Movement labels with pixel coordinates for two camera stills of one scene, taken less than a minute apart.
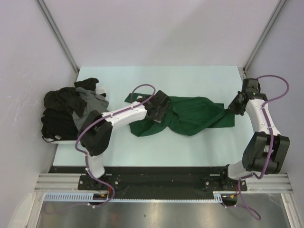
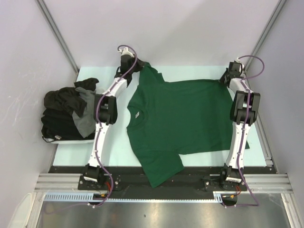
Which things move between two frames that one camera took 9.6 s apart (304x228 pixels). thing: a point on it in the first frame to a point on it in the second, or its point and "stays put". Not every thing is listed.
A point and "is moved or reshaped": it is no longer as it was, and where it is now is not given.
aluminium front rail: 273,182 stays put
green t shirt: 185,116 is moved or reshaped
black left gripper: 158,118 to 140,65
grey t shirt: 94,102 stays put
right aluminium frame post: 263,36 stays put
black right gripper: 232,108 to 222,79
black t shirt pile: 60,105 stays put
